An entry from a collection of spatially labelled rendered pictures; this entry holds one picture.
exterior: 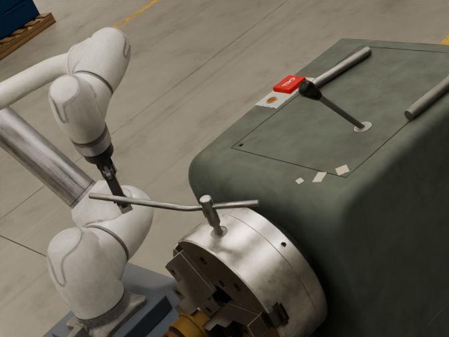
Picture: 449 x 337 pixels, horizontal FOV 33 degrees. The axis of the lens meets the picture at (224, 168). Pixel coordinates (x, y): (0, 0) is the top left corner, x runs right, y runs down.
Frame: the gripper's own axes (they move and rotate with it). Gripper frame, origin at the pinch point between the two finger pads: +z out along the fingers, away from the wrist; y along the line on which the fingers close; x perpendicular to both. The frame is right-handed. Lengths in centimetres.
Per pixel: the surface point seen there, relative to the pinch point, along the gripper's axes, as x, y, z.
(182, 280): -7, -48, -28
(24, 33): 56, 539, 385
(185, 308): -5, -53, -26
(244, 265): -18, -55, -36
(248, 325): -15, -64, -31
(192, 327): -5, -58, -27
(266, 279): -21, -59, -34
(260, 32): -128, 282, 259
